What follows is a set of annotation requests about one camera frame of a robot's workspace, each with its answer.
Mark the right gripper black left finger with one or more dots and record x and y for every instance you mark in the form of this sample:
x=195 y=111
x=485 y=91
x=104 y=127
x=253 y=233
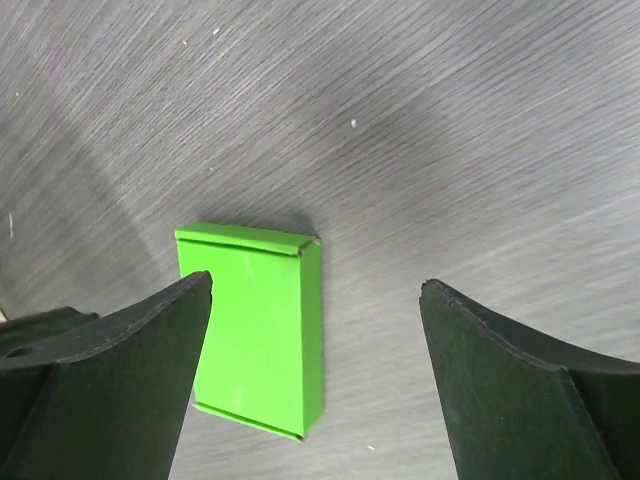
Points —
x=106 y=400

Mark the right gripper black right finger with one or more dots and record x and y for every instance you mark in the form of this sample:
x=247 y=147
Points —
x=520 y=404

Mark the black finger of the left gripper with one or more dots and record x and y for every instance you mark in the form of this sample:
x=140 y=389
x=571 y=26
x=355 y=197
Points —
x=23 y=331

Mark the green paper box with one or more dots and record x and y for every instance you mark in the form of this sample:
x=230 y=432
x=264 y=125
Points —
x=262 y=360

